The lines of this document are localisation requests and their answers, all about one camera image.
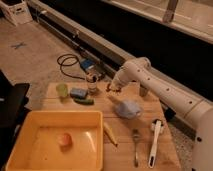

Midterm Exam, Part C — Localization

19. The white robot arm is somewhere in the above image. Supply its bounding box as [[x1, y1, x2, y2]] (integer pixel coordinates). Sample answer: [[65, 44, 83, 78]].
[[107, 57, 213, 171]]

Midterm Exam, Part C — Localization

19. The metal cup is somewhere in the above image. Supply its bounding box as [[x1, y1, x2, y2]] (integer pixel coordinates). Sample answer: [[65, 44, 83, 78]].
[[139, 86, 148, 97]]

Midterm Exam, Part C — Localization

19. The green plastic cup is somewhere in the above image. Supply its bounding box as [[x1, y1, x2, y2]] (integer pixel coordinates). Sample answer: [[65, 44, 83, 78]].
[[56, 84, 68, 98]]

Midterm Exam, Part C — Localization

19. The clear glass jar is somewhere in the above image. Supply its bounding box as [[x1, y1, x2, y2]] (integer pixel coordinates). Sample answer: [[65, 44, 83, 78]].
[[86, 74, 98, 93]]

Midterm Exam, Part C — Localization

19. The blue cloth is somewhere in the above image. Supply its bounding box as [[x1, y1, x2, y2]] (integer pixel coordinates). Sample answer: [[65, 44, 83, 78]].
[[115, 100, 142, 119]]

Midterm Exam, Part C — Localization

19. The blue power device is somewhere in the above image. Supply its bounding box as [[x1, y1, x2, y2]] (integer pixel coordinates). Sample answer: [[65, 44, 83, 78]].
[[80, 59, 94, 71]]

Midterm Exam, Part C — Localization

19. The blue sponge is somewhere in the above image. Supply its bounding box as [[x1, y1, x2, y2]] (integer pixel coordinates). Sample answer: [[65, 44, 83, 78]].
[[70, 88, 87, 99]]

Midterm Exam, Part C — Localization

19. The green cucumber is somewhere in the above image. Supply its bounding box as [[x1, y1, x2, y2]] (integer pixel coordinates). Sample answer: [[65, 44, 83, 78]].
[[73, 98, 94, 105]]

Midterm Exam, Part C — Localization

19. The metal fork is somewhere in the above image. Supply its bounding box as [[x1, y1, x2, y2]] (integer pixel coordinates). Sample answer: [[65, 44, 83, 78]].
[[132, 129, 140, 167]]

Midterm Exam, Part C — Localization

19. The wooden table board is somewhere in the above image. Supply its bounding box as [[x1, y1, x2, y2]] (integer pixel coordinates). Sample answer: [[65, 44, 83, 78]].
[[43, 82, 182, 171]]

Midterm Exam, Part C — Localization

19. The yellow plastic bin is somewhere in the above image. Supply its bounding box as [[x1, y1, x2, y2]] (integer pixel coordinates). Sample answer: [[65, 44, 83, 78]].
[[6, 111, 103, 171]]

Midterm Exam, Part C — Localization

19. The black chair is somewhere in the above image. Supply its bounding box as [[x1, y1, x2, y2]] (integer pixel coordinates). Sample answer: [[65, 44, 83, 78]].
[[0, 69, 30, 168]]

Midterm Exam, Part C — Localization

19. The white cardboard box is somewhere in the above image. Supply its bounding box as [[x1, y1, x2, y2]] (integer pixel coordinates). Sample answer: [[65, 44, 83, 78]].
[[0, 0, 32, 26]]

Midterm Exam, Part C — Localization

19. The black cable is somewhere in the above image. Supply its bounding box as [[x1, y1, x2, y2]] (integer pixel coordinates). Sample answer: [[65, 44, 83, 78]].
[[56, 53, 87, 81]]

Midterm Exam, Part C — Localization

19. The white handled brush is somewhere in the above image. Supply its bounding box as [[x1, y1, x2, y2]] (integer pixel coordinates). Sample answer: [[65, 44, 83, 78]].
[[148, 119, 163, 168]]

